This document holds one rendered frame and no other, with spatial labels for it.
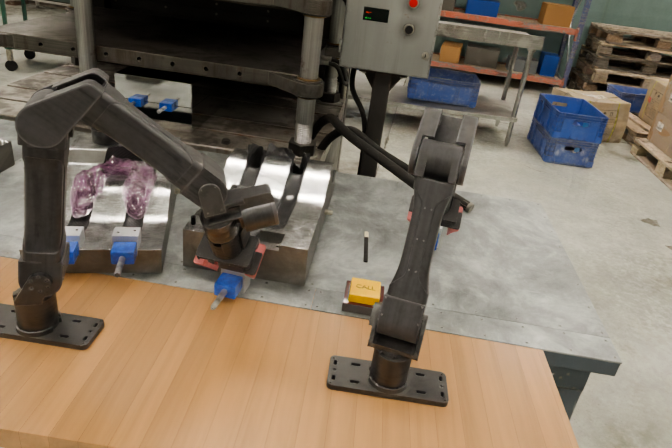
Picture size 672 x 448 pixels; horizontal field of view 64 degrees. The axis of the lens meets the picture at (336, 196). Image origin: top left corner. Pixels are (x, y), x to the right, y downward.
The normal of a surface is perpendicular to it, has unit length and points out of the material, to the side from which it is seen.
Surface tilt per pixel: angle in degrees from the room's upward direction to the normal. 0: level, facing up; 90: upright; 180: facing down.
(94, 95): 90
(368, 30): 90
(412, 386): 0
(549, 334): 0
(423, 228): 62
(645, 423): 0
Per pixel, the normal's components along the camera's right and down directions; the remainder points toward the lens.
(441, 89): -0.13, 0.47
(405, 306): -0.21, -0.07
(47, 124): 0.26, 0.44
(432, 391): 0.11, -0.89
